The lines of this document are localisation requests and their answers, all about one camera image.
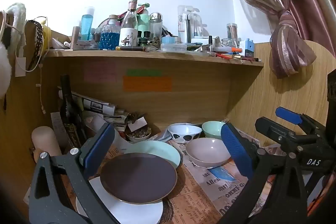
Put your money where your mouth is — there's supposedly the pale pink bowl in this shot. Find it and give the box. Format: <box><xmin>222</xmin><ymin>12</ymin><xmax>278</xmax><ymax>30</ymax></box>
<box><xmin>186</xmin><ymin>137</ymin><xmax>232</xmax><ymax>168</ymax></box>

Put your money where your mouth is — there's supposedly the dark wine bottle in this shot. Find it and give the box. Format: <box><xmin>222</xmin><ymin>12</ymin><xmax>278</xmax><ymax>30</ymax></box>
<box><xmin>59</xmin><ymin>74</ymin><xmax>87</xmax><ymax>148</ymax></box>

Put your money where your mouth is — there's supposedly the mint green deep plate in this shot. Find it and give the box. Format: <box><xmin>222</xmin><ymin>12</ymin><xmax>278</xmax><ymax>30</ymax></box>
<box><xmin>123</xmin><ymin>140</ymin><xmax>183</xmax><ymax>170</ymax></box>

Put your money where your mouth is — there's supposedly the pale pink mug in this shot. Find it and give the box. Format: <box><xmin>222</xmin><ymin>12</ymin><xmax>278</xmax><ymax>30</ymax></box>
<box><xmin>31</xmin><ymin>126</ymin><xmax>62</xmax><ymax>163</ymax></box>

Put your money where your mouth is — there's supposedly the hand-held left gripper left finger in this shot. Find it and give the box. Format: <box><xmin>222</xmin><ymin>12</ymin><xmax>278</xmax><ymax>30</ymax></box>
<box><xmin>28</xmin><ymin>123</ymin><xmax>121</xmax><ymax>224</ymax></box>

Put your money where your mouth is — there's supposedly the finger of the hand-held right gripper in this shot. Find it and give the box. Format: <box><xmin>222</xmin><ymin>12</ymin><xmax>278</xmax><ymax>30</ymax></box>
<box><xmin>276</xmin><ymin>106</ymin><xmax>328</xmax><ymax>135</ymax></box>
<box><xmin>255</xmin><ymin>116</ymin><xmax>302</xmax><ymax>151</ymax></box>

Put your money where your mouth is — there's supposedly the white plate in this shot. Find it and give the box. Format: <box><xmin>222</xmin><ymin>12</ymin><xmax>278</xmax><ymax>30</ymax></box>
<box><xmin>76</xmin><ymin>177</ymin><xmax>164</xmax><ymax>224</ymax></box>

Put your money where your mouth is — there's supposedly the black and gold tube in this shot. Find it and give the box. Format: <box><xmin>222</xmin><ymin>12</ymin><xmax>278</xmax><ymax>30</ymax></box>
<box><xmin>116</xmin><ymin>46</ymin><xmax>147</xmax><ymax>51</ymax></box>

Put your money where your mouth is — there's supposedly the small bowl of trinkets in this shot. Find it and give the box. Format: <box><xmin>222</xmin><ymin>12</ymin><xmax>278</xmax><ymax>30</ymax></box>
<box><xmin>125</xmin><ymin>126</ymin><xmax>152</xmax><ymax>143</ymax></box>

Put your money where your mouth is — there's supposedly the pink sticky note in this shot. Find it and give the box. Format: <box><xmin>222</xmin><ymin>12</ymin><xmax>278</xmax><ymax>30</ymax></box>
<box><xmin>84</xmin><ymin>61</ymin><xmax>117</xmax><ymax>83</ymax></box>

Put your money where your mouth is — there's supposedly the tall blue liquid bottle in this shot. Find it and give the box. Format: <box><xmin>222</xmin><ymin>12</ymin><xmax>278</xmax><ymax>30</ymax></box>
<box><xmin>80</xmin><ymin>7</ymin><xmax>95</xmax><ymax>41</ymax></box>

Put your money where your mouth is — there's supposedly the wooden peg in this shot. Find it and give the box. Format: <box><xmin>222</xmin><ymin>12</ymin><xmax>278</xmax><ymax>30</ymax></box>
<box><xmin>71</xmin><ymin>26</ymin><xmax>80</xmax><ymax>50</ymax></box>

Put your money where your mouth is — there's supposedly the orange marker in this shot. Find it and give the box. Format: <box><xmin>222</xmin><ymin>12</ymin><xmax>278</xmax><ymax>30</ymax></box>
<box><xmin>215</xmin><ymin>47</ymin><xmax>243</xmax><ymax>53</ymax></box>

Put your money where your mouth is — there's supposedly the orange sticky note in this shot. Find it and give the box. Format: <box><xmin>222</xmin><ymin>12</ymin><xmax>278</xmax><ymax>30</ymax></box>
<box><xmin>123</xmin><ymin>76</ymin><xmax>172</xmax><ymax>92</ymax></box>

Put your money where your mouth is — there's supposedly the small mint green bowl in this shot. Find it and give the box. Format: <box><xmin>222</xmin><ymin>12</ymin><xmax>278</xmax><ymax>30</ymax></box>
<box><xmin>202</xmin><ymin>121</ymin><xmax>227</xmax><ymax>140</ymax></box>

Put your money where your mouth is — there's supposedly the blue and white toy block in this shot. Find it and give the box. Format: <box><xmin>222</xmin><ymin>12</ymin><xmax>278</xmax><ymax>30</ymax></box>
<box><xmin>239</xmin><ymin>39</ymin><xmax>255</xmax><ymax>58</ymax></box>

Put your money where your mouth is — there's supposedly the clear labelled liquor bottle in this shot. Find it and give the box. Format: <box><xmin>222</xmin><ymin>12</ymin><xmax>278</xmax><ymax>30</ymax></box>
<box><xmin>119</xmin><ymin>0</ymin><xmax>139</xmax><ymax>47</ymax></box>

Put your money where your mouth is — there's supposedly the clear bottle with silver cap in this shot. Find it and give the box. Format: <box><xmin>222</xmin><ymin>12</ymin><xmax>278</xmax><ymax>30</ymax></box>
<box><xmin>149</xmin><ymin>12</ymin><xmax>163</xmax><ymax>41</ymax></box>

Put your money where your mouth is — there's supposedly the stack of newspapers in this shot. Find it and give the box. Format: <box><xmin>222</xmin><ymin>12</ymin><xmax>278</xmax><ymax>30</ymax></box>
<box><xmin>57</xmin><ymin>86</ymin><xmax>132</xmax><ymax>132</ymax></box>

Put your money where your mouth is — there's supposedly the clear cotton swab container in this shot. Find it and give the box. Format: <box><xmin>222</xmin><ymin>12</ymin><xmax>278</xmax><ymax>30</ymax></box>
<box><xmin>226</xmin><ymin>23</ymin><xmax>238</xmax><ymax>47</ymax></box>

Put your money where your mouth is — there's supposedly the white bowl with black spots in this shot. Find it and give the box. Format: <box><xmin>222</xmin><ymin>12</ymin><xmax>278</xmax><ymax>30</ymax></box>
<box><xmin>167</xmin><ymin>123</ymin><xmax>202</xmax><ymax>144</ymax></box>

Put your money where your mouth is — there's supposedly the toothbrush package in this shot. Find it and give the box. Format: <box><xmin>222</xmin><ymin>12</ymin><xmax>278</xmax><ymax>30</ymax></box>
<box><xmin>177</xmin><ymin>5</ymin><xmax>202</xmax><ymax>42</ymax></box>

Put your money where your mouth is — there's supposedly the white card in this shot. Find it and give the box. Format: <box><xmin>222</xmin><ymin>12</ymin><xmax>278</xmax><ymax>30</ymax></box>
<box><xmin>130</xmin><ymin>116</ymin><xmax>148</xmax><ymax>132</ymax></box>

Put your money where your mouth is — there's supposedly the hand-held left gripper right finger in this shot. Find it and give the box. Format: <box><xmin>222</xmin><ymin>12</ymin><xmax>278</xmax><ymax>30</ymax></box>
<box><xmin>218</xmin><ymin>122</ymin><xmax>307</xmax><ymax>224</ymax></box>

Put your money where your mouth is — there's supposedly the dark brown plate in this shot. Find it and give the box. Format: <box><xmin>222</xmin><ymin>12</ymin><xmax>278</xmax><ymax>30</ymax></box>
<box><xmin>100</xmin><ymin>152</ymin><xmax>178</xmax><ymax>205</ymax></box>

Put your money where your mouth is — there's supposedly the glass bottle of blue beads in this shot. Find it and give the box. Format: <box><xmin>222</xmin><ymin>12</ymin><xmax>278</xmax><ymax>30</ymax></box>
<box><xmin>101</xmin><ymin>15</ymin><xmax>121</xmax><ymax>50</ymax></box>

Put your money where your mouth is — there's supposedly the clear plastic box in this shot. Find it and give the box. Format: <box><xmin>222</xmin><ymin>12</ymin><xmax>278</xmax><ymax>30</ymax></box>
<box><xmin>161</xmin><ymin>42</ymin><xmax>187</xmax><ymax>52</ymax></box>

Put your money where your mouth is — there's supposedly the printed newspaper mat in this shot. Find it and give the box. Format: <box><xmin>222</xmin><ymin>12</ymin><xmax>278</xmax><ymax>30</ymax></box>
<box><xmin>24</xmin><ymin>124</ymin><xmax>273</xmax><ymax>224</ymax></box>

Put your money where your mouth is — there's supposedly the green pump bottle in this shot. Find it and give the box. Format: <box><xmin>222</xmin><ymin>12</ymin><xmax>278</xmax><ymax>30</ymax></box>
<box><xmin>137</xmin><ymin>3</ymin><xmax>151</xmax><ymax>33</ymax></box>

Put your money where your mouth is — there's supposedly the green sticky note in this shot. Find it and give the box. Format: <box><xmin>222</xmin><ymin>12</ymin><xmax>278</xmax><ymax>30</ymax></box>
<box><xmin>126</xmin><ymin>70</ymin><xmax>162</xmax><ymax>76</ymax></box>

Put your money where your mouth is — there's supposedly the white paper sheet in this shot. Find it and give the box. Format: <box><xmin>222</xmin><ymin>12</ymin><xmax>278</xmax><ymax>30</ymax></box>
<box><xmin>113</xmin><ymin>130</ymin><xmax>137</xmax><ymax>151</ymax></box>

